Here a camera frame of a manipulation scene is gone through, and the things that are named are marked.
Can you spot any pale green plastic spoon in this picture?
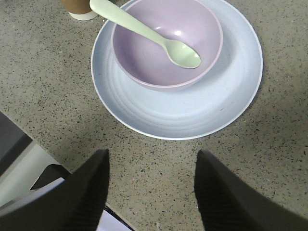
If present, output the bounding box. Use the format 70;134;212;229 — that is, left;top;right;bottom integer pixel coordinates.
90;0;201;69

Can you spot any brown paper cup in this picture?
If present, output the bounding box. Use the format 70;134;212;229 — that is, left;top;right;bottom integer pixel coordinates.
60;0;98;21

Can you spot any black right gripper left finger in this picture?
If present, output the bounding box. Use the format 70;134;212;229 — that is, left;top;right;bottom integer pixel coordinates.
0;150;110;231

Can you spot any light blue plastic plate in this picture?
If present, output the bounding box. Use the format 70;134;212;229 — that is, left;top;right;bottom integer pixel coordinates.
91;0;263;140

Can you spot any lilac plastic bowl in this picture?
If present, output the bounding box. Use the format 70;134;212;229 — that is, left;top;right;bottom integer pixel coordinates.
112;0;223;91

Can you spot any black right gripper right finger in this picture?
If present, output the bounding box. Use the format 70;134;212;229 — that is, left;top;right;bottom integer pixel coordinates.
194;150;308;231

